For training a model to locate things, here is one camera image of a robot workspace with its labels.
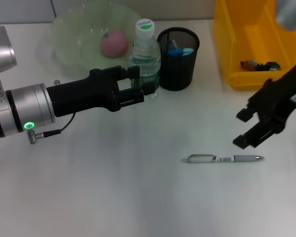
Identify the pink toy peach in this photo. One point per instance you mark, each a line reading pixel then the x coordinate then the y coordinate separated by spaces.
pixel 114 44

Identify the clear green-label water bottle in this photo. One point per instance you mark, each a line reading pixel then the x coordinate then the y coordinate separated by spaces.
pixel 145 54

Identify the yellow plastic bin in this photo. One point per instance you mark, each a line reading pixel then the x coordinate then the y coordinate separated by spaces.
pixel 249 37

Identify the translucent green fruit bowl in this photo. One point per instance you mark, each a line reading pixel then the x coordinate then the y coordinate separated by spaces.
pixel 74 37

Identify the green plastic wrapper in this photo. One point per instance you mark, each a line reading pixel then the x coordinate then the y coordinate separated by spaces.
pixel 259 66

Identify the black mesh pen holder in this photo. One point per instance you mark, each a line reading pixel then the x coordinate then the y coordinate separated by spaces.
pixel 177 74

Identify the blue plastic scissors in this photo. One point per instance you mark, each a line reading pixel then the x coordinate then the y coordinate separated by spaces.
pixel 180 52

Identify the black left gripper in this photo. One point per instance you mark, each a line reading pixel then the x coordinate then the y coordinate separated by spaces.
pixel 84 95

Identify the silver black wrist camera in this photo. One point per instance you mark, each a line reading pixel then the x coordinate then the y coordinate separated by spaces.
pixel 0 54

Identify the grey ballpoint pen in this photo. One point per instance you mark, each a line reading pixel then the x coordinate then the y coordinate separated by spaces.
pixel 202 158

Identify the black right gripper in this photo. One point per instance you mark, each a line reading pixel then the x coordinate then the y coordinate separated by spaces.
pixel 281 98

